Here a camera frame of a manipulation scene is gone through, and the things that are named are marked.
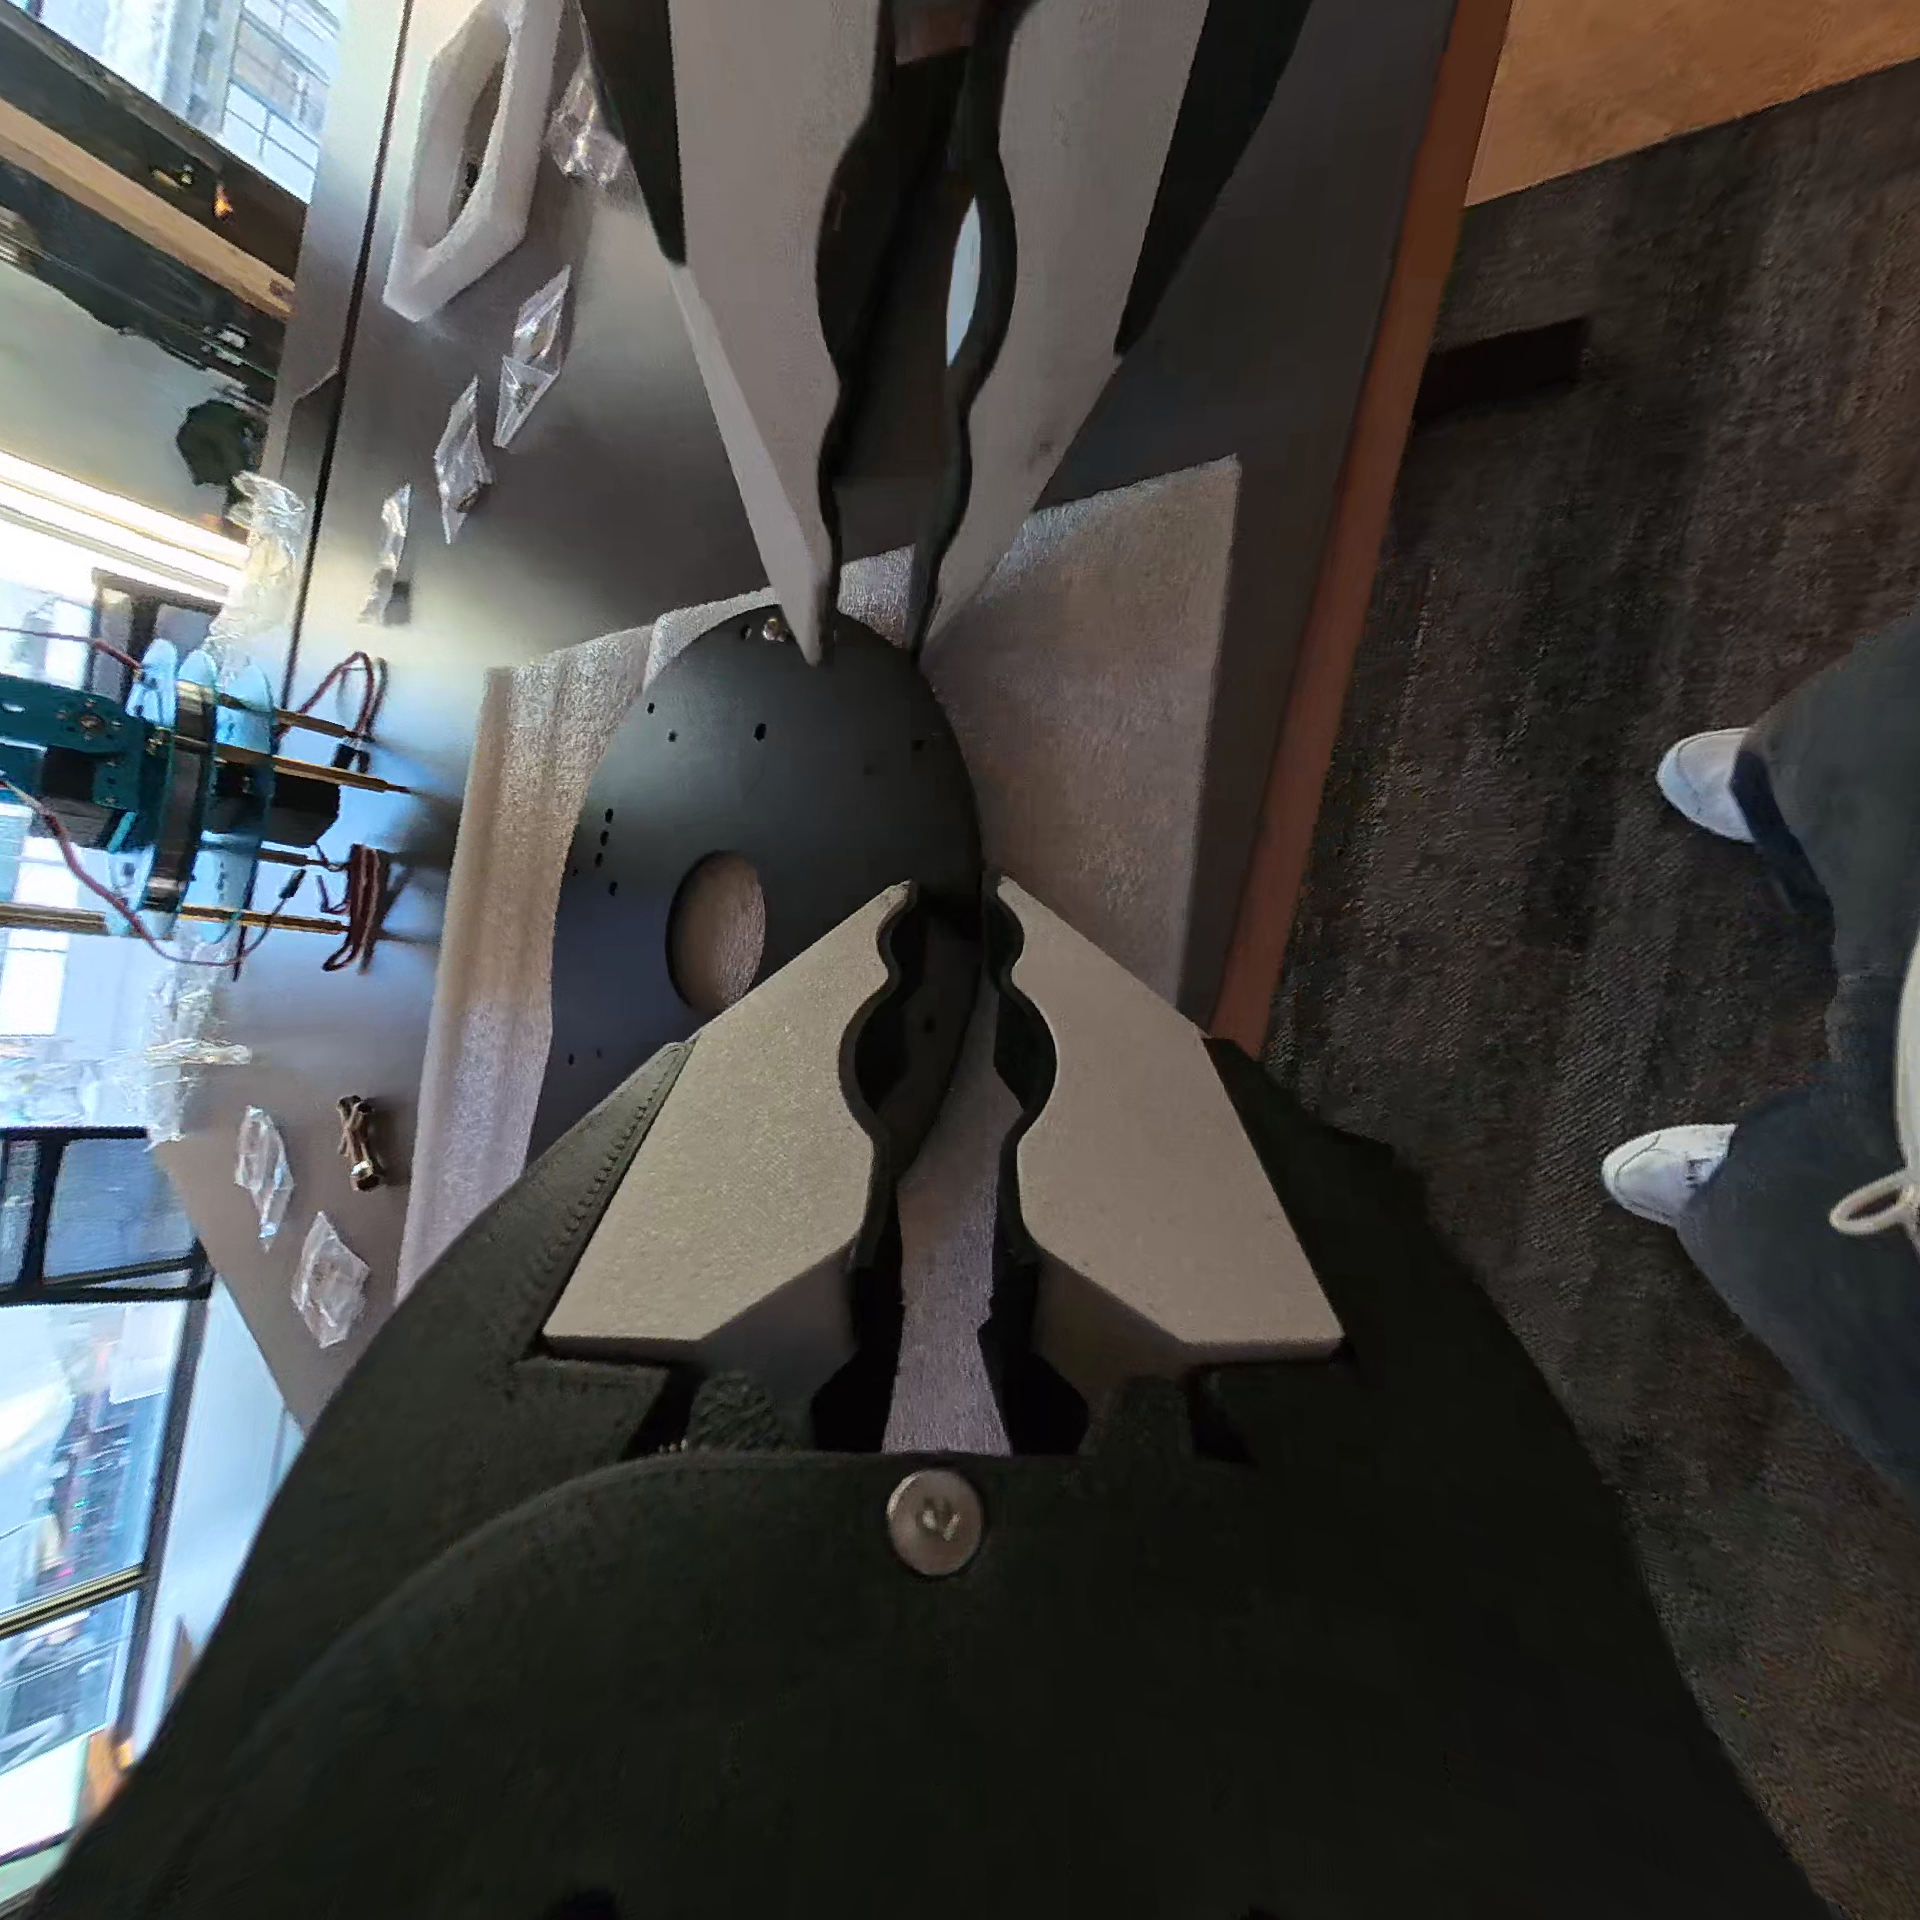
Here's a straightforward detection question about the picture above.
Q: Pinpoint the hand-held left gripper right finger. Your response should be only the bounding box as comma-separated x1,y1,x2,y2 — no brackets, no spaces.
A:
977,873,1345,1408

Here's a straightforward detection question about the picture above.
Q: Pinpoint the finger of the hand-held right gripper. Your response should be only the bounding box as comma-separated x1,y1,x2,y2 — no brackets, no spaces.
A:
575,0,905,665
910,0,1313,651

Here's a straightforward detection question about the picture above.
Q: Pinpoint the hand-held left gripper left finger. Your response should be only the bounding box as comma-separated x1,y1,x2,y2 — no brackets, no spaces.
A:
537,880,921,1408

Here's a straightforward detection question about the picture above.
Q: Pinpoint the black metal chassis plate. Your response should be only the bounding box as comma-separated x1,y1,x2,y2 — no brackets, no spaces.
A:
551,609,985,1142

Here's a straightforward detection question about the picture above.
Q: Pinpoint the dark desk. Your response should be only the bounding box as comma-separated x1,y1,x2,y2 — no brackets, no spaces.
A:
141,0,1517,1426

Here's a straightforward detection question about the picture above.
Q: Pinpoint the black desk foot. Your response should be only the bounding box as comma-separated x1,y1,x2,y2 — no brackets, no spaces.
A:
1416,318,1589,422

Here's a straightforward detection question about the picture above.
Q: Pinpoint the white foam block hexagonal cutout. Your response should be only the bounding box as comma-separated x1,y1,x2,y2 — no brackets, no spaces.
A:
381,0,565,320

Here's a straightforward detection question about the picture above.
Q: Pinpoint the white foam sheet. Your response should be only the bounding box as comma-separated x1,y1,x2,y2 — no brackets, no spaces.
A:
397,458,1248,1457

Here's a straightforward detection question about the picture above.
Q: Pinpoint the person's white left shoe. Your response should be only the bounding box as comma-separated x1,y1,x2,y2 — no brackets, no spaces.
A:
1600,1122,1741,1229

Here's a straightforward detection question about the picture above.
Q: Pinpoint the person's white shoe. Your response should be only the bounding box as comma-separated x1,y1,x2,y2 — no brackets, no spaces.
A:
1600,1122,1741,1229
1654,728,1764,845

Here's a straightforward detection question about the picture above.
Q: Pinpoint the crumpled clear plastic bag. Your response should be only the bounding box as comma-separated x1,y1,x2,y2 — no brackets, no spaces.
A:
223,472,308,634
88,976,255,1142

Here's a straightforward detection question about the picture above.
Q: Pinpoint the small black object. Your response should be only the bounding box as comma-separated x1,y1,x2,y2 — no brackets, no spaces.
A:
176,398,264,489

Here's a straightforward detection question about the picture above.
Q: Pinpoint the person's left leg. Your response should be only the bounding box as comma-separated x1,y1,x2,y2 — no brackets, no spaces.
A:
1671,960,1920,1501

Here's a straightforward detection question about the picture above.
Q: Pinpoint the person's leg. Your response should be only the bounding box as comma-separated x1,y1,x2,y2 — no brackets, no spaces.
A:
1671,960,1920,1501
1725,616,1920,976

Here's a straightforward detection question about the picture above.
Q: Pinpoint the person's white right shoe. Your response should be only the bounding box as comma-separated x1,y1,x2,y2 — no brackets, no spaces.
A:
1654,728,1764,845

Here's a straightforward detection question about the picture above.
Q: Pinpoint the person's right leg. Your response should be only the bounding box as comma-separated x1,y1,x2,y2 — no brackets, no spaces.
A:
1725,616,1920,976

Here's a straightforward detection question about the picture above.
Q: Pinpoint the red servo cable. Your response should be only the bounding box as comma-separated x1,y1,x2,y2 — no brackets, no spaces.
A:
277,648,388,752
285,838,399,969

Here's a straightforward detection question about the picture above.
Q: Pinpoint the black metal frame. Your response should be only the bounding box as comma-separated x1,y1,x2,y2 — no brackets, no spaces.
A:
0,1125,213,1307

